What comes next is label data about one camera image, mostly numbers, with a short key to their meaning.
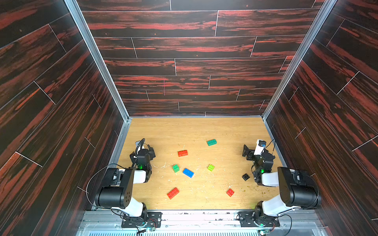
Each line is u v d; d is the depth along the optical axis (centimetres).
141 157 71
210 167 91
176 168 89
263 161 70
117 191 45
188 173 88
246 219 73
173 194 81
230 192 82
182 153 98
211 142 102
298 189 45
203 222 74
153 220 73
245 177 86
